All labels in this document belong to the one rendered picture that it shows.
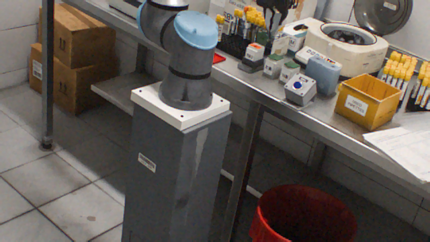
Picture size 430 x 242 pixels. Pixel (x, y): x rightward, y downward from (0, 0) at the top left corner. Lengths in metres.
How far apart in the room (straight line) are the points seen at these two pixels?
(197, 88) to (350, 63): 0.63
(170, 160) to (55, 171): 1.29
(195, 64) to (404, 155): 0.61
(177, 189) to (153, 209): 0.14
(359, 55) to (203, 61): 0.64
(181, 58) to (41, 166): 1.47
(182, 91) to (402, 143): 0.62
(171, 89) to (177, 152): 0.17
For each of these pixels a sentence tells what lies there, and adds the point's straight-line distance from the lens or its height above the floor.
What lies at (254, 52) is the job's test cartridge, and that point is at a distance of 1.82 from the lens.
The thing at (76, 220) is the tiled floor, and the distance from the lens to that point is 2.47.
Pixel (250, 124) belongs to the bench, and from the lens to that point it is 1.82.
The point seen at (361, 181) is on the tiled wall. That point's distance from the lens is 2.48.
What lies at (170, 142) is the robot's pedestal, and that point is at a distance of 1.50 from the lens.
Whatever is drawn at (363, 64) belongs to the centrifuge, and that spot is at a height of 0.94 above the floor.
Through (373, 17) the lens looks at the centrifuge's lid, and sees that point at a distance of 2.18.
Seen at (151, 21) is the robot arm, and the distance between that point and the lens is 1.54.
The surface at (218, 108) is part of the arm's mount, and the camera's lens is 1.54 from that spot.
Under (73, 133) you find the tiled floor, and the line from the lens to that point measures 3.02.
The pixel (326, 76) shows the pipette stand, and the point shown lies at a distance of 1.76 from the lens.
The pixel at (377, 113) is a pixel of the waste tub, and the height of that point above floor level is 0.93.
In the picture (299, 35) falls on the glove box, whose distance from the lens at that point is 2.04.
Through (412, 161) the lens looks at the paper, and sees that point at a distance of 1.56.
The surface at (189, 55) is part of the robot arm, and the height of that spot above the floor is 1.05.
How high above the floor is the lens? 1.63
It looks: 30 degrees down
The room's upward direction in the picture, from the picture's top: 10 degrees clockwise
